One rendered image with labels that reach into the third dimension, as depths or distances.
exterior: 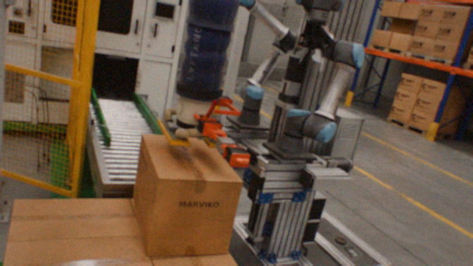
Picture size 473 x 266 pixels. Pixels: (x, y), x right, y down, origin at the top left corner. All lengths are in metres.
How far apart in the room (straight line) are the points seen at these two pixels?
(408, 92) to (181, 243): 8.68
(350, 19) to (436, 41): 7.54
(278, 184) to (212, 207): 0.45
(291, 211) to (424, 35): 7.94
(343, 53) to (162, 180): 1.10
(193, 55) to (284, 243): 1.42
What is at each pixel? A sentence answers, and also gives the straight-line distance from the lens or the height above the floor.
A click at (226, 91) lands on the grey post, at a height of 0.68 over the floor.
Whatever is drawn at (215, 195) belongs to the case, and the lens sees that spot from 1.87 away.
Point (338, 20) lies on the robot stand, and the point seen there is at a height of 1.76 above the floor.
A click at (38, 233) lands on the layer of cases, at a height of 0.54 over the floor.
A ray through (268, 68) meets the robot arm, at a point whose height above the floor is 1.39.
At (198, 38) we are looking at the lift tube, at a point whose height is 1.54.
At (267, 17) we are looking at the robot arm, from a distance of 2.50.
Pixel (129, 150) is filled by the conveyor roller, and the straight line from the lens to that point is 3.21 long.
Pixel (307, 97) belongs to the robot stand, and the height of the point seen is 1.32.
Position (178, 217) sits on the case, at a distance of 1.88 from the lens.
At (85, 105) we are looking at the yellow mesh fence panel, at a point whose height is 0.86.
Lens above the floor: 1.66
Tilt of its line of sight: 16 degrees down
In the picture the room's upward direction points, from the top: 12 degrees clockwise
